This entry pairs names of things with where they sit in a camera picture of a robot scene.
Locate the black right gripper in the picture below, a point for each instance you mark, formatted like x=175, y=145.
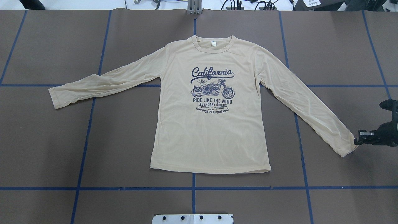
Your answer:
x=386, y=133

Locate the beige long-sleeve printed shirt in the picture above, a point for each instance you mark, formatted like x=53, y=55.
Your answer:
x=209, y=114

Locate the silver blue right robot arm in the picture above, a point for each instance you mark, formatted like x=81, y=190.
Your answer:
x=390, y=105

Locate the aluminium frame post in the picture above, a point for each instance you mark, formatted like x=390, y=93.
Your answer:
x=194, y=7

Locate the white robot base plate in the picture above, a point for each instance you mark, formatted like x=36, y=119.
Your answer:
x=193, y=219

